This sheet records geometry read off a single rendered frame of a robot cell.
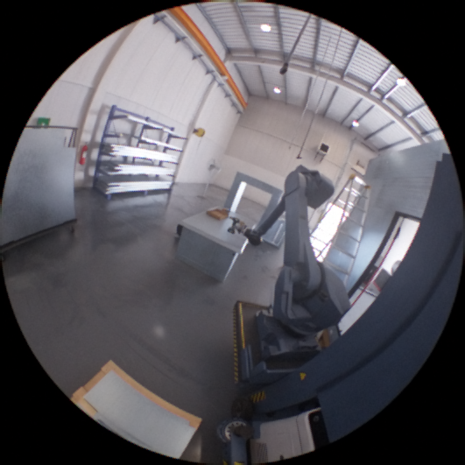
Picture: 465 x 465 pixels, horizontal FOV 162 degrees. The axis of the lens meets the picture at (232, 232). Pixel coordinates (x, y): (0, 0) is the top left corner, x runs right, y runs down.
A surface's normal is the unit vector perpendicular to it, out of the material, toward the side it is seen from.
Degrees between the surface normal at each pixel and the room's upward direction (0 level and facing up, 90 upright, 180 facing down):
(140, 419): 0
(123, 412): 0
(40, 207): 78
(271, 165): 90
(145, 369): 0
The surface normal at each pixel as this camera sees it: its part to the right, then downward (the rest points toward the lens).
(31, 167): 0.96, 0.23
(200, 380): 0.36, -0.87
